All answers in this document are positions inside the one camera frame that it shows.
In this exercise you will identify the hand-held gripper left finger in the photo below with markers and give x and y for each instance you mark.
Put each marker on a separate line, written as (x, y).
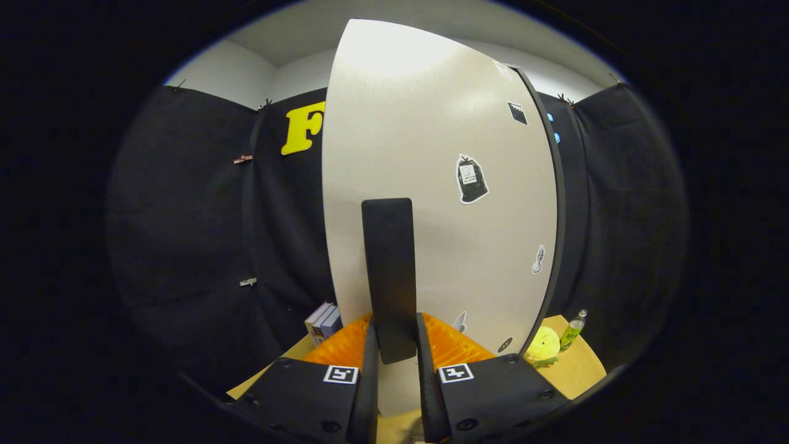
(370, 382)

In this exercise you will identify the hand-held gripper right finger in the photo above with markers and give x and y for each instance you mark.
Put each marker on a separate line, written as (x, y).
(426, 394)

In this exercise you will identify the grey shoe cabinet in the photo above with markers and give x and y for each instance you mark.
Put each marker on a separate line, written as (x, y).
(561, 216)

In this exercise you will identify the beige shoe cabinet door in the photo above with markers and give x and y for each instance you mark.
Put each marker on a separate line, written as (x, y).
(419, 123)

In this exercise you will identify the white book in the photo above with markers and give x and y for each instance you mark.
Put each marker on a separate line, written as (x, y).
(315, 317)

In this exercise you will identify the yellow plush toy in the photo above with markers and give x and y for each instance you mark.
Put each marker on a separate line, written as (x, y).
(543, 345)

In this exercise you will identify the green liquid plastic bottle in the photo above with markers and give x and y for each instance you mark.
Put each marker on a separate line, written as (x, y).
(572, 334)

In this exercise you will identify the black backdrop cloth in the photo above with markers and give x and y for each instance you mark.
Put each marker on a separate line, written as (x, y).
(185, 246)

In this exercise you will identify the pink clothes peg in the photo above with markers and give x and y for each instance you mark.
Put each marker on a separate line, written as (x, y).
(243, 159)

